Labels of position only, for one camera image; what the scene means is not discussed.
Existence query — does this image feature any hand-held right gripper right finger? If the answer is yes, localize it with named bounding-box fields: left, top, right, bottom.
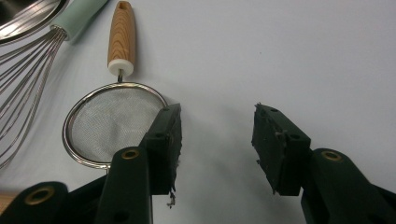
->
left=251, top=103, right=396, bottom=224

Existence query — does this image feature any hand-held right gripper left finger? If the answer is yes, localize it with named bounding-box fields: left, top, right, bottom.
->
left=94, top=103, right=183, bottom=224

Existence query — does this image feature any mesh strainer with wooden handle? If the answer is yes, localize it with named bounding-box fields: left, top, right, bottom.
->
left=62, top=0, right=169, bottom=172

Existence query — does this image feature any whisk with mint green handle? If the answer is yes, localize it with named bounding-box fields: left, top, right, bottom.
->
left=0, top=0, right=108, bottom=171

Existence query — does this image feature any steel utensil rack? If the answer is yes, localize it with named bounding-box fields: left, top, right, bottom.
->
left=0, top=0, right=71, bottom=46

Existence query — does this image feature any wooden table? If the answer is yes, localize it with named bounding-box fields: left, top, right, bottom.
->
left=0, top=190, right=18, bottom=216

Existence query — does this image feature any white table mat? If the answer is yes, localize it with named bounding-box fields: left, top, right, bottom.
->
left=0, top=0, right=396, bottom=224

